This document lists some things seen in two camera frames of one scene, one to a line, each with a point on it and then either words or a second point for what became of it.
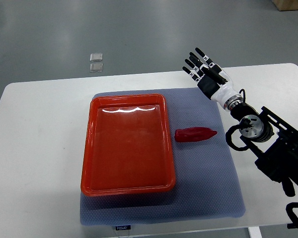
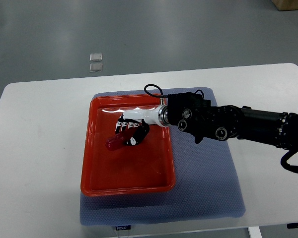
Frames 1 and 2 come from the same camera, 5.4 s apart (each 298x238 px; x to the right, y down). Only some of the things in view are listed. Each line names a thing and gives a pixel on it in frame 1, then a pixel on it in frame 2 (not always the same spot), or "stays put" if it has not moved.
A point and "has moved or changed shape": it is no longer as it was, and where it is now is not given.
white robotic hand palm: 225,91 to 158,115
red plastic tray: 127,146 stays put
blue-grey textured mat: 206,185 stays put
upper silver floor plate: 96,57 stays put
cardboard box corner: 290,5 stays put
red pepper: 193,134 has moved or changed shape
